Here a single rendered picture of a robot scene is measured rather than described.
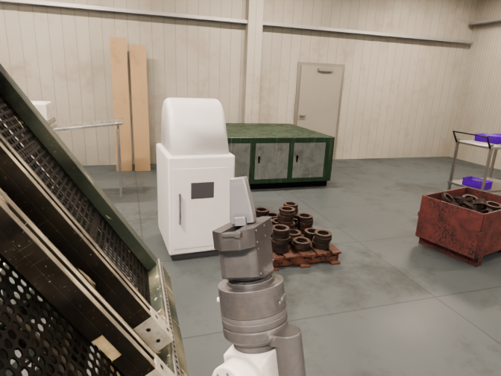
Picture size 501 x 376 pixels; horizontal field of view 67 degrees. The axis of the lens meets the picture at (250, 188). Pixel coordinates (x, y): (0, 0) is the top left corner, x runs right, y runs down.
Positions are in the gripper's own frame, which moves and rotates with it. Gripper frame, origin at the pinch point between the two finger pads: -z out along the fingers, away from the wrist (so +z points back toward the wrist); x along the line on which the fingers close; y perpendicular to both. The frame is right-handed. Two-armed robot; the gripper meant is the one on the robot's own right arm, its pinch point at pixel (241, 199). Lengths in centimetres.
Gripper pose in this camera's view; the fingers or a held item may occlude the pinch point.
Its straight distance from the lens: 50.2
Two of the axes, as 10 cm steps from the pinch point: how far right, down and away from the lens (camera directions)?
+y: -9.5, 1.0, 2.9
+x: -2.9, 0.8, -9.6
